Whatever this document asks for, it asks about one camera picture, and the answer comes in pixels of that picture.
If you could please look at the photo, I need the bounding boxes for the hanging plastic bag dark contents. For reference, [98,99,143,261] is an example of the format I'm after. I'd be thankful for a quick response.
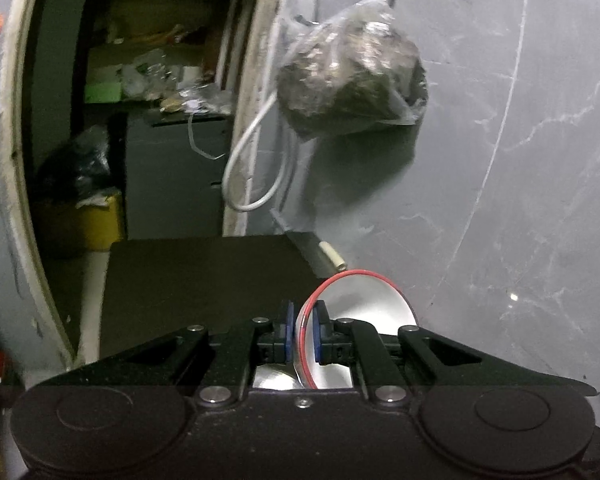
[276,0,428,139]

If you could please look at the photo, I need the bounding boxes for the small cream cylinder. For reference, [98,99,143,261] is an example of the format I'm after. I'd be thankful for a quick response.
[318,240,348,272]

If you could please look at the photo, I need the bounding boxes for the white hose loop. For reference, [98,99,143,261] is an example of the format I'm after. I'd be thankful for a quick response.
[221,91,301,213]

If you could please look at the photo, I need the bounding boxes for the green box on shelf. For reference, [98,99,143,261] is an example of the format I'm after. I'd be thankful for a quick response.
[84,81,122,104]

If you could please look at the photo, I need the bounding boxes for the yellow bin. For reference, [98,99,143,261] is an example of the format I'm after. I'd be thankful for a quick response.
[76,191,123,252]

